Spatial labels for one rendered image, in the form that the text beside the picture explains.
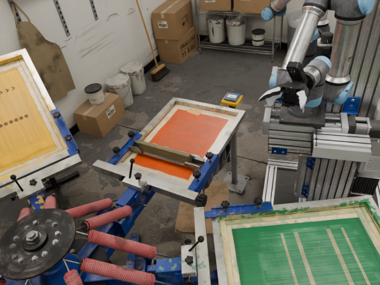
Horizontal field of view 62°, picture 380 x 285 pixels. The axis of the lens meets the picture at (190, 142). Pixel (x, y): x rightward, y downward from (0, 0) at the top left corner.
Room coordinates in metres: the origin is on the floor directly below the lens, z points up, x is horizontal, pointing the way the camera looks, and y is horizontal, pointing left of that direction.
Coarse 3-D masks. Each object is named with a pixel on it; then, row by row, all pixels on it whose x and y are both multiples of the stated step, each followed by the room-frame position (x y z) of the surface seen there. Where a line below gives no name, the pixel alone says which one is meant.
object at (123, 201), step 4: (128, 188) 1.16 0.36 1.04; (124, 192) 1.14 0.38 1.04; (128, 192) 1.13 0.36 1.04; (132, 192) 1.13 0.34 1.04; (136, 192) 1.13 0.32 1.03; (140, 192) 1.15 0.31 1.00; (124, 196) 1.11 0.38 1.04; (128, 196) 1.11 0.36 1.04; (132, 196) 1.10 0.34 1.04; (120, 200) 1.09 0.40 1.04; (124, 200) 1.08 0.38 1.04; (128, 200) 1.08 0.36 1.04; (132, 200) 1.10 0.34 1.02; (116, 204) 1.07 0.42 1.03; (120, 204) 1.06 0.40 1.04; (124, 204) 1.06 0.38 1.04; (128, 204) 1.07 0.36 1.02; (132, 204) 1.09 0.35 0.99
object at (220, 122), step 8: (200, 120) 1.78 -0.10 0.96; (208, 120) 1.77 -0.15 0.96; (216, 120) 1.75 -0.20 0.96; (224, 120) 1.74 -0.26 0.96; (216, 128) 1.67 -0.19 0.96; (216, 136) 1.58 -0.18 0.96; (208, 144) 1.52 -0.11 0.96; (192, 152) 1.47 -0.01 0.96; (200, 152) 1.45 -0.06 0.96; (168, 168) 1.36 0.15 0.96; (176, 168) 1.35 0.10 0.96; (184, 168) 1.34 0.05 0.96; (176, 176) 1.28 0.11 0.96; (184, 176) 1.27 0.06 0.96
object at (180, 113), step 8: (176, 112) 1.93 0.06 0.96; (184, 112) 1.91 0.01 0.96; (168, 128) 1.75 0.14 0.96; (160, 136) 1.67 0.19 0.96; (160, 144) 1.59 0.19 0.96; (136, 160) 1.47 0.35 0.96; (144, 160) 1.46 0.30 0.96; (152, 160) 1.45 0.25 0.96; (160, 160) 1.44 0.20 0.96; (152, 168) 1.38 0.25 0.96; (160, 168) 1.37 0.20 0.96
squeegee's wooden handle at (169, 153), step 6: (144, 144) 1.49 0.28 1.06; (150, 144) 1.48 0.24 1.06; (144, 150) 1.49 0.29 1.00; (150, 150) 1.47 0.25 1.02; (156, 150) 1.44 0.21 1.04; (162, 150) 1.41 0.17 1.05; (168, 150) 1.40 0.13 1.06; (174, 150) 1.39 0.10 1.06; (162, 156) 1.42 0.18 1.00; (168, 156) 1.40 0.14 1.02; (174, 156) 1.37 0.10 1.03; (180, 156) 1.35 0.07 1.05; (186, 156) 1.33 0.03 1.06
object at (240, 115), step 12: (168, 108) 1.95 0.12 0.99; (204, 108) 1.90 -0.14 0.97; (216, 108) 1.85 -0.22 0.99; (228, 108) 1.83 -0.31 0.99; (156, 120) 1.81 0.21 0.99; (240, 120) 1.69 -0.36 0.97; (144, 132) 1.70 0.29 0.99; (228, 132) 1.56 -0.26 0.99; (132, 168) 1.37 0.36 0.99; (168, 180) 1.22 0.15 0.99
